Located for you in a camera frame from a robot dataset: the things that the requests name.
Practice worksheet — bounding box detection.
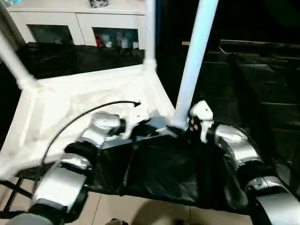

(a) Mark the white plastic table leg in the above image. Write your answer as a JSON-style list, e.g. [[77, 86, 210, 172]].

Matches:
[[0, 32, 38, 91], [142, 0, 158, 69], [172, 0, 220, 129]]

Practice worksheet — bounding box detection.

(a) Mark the black plastic mat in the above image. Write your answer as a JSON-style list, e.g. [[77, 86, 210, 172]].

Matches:
[[0, 41, 300, 215]]

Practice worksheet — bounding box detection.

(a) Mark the black box with gold label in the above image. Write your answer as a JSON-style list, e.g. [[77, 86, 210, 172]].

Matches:
[[156, 0, 195, 68]]

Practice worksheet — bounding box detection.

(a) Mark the white glass-door cabinet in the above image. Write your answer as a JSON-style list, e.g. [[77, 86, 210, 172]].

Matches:
[[5, 0, 148, 50]]

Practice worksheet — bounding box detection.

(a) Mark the dark grey bundle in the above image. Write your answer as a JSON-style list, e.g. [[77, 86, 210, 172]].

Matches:
[[88, 0, 110, 8]]

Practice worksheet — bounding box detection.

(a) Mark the grey curtain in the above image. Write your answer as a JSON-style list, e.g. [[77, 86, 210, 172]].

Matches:
[[0, 0, 24, 45]]

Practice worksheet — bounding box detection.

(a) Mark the black metal rail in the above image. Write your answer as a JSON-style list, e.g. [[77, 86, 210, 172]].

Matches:
[[219, 39, 300, 52]]

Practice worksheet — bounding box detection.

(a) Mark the black metal table frame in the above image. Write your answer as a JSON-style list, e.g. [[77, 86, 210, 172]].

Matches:
[[0, 177, 34, 212]]

